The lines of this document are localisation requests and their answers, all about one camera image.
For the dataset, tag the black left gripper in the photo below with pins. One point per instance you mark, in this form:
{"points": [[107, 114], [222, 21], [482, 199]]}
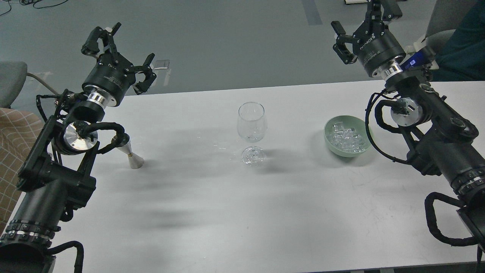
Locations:
{"points": [[108, 79]]}

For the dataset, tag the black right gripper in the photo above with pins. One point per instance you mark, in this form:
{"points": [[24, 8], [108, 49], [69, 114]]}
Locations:
{"points": [[374, 43]]}

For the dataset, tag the steel double jigger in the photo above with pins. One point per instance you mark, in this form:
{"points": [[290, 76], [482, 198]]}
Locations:
{"points": [[123, 144]]}

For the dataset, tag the clear ice cubes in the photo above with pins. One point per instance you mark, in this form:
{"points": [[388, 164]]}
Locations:
{"points": [[344, 139]]}

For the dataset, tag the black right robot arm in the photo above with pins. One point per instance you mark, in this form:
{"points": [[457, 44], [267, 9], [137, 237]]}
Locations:
{"points": [[439, 139]]}

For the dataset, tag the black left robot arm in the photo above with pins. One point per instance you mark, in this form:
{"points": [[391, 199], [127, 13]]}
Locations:
{"points": [[56, 175]]}

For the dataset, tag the clear wine glass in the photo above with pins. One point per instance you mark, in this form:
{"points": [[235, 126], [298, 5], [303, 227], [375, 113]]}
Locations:
{"points": [[252, 127]]}

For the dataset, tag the grey office chair at right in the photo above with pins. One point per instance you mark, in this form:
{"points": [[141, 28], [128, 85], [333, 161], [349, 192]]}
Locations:
{"points": [[446, 17]]}

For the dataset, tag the grey chair at left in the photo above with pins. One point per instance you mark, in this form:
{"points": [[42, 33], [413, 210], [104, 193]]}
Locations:
{"points": [[13, 75]]}

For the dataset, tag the person in teal sweater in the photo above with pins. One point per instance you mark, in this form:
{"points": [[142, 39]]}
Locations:
{"points": [[463, 56]]}

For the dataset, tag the green bowl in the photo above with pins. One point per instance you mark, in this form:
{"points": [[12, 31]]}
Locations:
{"points": [[358, 123]]}

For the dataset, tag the beige checkered cloth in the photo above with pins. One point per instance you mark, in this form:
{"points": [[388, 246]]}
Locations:
{"points": [[18, 133]]}

